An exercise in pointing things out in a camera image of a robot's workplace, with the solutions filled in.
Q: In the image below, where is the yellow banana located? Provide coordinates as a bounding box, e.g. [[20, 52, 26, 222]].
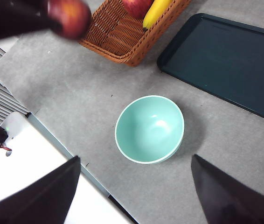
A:
[[142, 0, 174, 32]]

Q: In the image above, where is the dark rectangular tray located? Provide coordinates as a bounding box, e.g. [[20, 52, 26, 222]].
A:
[[157, 13, 264, 122]]

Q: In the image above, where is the teal ribbed bowl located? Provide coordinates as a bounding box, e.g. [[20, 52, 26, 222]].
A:
[[114, 95, 185, 164]]

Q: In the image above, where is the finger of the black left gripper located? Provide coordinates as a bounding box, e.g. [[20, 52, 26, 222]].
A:
[[0, 13, 63, 42]]

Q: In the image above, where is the red orange peach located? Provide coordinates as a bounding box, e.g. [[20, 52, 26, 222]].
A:
[[122, 0, 153, 20]]

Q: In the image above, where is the dark purple plum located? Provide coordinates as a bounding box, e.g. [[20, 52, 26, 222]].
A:
[[47, 0, 92, 40]]

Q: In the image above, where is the brown wicker basket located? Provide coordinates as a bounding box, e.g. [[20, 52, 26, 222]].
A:
[[79, 0, 192, 68]]

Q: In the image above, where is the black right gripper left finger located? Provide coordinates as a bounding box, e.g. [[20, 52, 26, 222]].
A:
[[0, 155, 81, 224]]

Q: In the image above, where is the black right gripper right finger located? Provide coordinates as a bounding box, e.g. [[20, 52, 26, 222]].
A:
[[192, 154, 264, 224]]

